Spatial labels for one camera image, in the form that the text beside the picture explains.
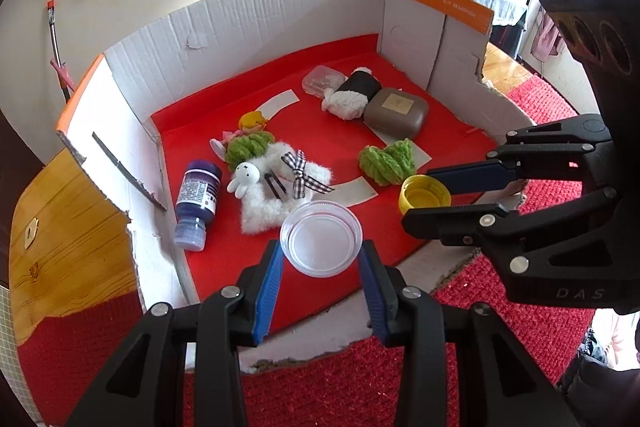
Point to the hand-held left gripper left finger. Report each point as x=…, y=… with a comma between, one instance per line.
x=267, y=287

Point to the metal stick with orange tip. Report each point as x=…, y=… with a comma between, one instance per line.
x=54, y=37

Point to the orange cardboard box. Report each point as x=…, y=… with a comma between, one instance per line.
x=325, y=7

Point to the green fluffy scrunchie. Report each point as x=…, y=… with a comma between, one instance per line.
x=247, y=147
x=387, y=162

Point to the brown plastic case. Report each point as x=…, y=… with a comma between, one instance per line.
x=395, y=112

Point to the purple ink bottle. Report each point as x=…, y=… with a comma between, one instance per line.
x=197, y=197

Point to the yellow-haired doll figurine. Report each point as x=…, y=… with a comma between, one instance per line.
x=252, y=121

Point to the white fluffy bunny hair clip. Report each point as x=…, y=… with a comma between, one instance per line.
x=260, y=202

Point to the red knitted mat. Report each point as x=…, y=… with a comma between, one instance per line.
x=500, y=332

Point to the black and white plush roll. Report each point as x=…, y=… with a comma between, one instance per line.
x=350, y=99

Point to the white adhesive hook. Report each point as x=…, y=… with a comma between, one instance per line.
x=31, y=232

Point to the clear round plastic lid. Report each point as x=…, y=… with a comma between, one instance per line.
x=320, y=239

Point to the yellow bottle cap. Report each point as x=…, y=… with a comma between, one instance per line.
x=425, y=194

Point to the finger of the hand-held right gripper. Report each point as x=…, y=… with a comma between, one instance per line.
x=475, y=174
x=450, y=222

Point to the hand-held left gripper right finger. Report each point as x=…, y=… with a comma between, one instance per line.
x=372, y=292

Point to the dark cloth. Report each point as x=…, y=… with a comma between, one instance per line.
x=590, y=372

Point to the clear square plastic box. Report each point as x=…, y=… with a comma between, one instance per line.
x=320, y=79

